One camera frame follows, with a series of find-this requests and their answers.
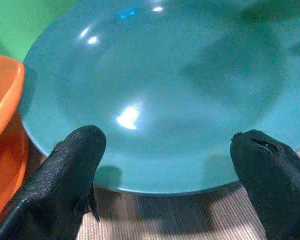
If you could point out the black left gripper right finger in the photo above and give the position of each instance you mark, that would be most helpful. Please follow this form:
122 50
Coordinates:
270 175

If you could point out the teal round plate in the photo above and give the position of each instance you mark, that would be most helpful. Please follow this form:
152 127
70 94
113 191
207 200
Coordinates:
165 87

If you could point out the beige woven placemat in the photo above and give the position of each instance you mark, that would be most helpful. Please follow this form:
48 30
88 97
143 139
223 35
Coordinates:
170 217

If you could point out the green plate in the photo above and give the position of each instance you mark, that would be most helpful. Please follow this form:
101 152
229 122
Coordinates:
20 22

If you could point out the orange bowl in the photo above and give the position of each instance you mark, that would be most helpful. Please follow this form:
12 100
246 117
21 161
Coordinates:
5 125

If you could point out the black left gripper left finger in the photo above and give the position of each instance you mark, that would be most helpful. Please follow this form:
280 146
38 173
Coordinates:
55 180

